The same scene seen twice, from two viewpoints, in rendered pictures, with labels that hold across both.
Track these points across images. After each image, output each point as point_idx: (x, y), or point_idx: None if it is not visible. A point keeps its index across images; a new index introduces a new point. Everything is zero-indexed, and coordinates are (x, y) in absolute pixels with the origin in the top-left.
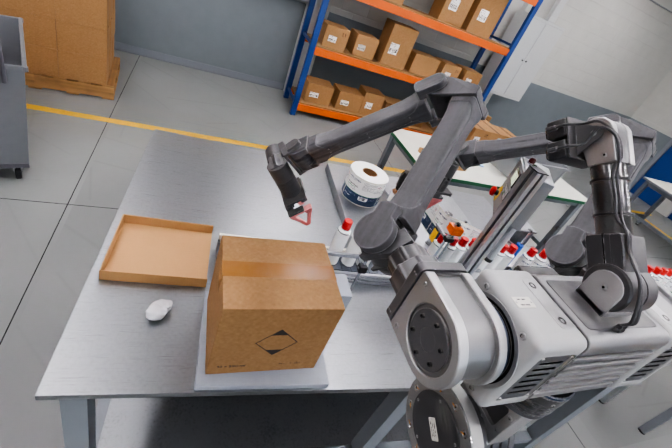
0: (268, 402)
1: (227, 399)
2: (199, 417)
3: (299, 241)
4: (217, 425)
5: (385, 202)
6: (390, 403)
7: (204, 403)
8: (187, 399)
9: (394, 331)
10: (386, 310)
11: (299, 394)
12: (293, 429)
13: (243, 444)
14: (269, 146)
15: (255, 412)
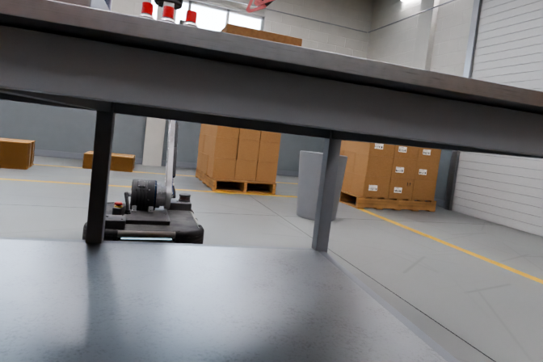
0: (190, 259)
1: (234, 263)
2: (256, 258)
3: (248, 27)
4: (238, 254)
5: None
6: (111, 147)
7: (255, 262)
8: (272, 263)
9: None
10: None
11: (151, 262)
12: (163, 250)
13: (212, 248)
14: None
15: (204, 257)
